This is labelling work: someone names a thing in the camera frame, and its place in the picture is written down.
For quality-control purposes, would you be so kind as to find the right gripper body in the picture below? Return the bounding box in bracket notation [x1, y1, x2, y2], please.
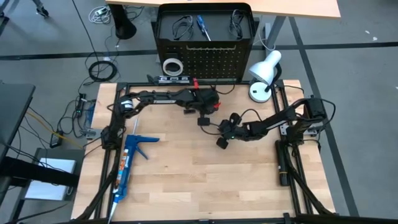
[216, 113, 252, 149]

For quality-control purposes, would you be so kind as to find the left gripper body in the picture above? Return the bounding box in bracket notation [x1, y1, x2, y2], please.
[193, 88, 221, 127]

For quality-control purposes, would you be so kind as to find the white masking tape roll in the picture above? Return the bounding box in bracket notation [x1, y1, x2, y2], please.
[162, 58, 184, 77]

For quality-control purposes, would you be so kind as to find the blue handled screwdriver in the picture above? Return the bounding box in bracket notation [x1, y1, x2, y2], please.
[196, 15, 212, 42]

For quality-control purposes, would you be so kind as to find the black peg board cart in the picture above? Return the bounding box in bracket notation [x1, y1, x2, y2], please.
[151, 2, 259, 85]

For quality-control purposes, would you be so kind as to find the white gooseneck desk lamp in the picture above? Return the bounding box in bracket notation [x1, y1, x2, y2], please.
[248, 49, 283, 104]

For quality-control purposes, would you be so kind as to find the black cylinder with yellow band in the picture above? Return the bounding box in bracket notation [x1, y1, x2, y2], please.
[275, 139, 292, 187]

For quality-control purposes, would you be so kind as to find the grey desk leg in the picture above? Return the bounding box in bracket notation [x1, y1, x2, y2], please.
[266, 15, 287, 52]

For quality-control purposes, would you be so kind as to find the black desk foot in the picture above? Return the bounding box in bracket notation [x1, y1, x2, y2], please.
[108, 3, 137, 40]

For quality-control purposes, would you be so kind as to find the black power strip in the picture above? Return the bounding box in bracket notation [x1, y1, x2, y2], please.
[77, 92, 88, 114]

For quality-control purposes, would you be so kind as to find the light wooden desk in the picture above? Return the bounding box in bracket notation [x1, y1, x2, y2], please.
[105, 0, 342, 19]

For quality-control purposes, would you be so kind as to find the black power adapter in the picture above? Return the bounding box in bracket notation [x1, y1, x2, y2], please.
[49, 130, 63, 149]

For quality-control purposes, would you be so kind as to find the white paper sheet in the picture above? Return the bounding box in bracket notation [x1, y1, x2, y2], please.
[24, 157, 77, 202]

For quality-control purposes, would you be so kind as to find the black side table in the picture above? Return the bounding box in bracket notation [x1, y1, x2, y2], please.
[0, 81, 37, 162]

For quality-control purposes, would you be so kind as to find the black aluminium table frame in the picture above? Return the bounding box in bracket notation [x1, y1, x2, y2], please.
[93, 80, 336, 224]

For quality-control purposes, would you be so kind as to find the black cable harness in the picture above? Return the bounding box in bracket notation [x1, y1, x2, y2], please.
[284, 144, 336, 216]
[74, 146, 125, 222]

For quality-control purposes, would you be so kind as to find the coiled black floor cable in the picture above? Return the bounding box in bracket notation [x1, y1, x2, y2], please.
[88, 60, 118, 83]

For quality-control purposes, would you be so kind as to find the white floor cable bundle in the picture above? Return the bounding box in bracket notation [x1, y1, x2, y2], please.
[88, 5, 112, 25]

